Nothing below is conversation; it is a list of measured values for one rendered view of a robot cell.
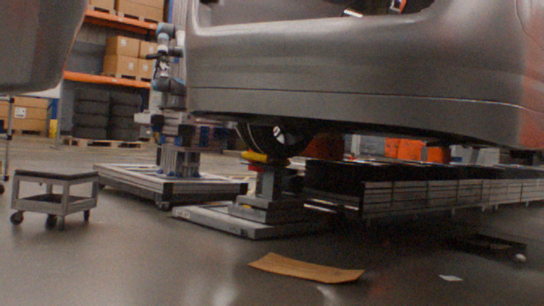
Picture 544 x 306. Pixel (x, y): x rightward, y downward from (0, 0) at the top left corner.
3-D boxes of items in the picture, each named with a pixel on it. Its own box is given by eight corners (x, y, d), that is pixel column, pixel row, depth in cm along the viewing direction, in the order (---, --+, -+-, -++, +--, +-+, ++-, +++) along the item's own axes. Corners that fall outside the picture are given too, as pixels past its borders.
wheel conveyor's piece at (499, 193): (487, 216, 599) (491, 180, 597) (413, 202, 655) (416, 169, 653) (519, 211, 673) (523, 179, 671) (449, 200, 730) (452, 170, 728)
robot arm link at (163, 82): (169, 93, 448) (175, 23, 438) (150, 91, 445) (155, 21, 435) (170, 92, 459) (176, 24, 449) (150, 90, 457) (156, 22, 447)
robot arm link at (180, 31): (188, 37, 454) (187, 62, 414) (174, 36, 452) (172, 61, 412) (189, 23, 448) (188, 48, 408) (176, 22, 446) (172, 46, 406)
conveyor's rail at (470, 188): (363, 212, 412) (366, 182, 411) (356, 210, 416) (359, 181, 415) (489, 200, 597) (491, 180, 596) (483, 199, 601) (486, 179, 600)
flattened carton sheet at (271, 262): (351, 288, 268) (351, 281, 268) (246, 266, 290) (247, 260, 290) (365, 275, 296) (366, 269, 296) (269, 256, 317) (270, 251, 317)
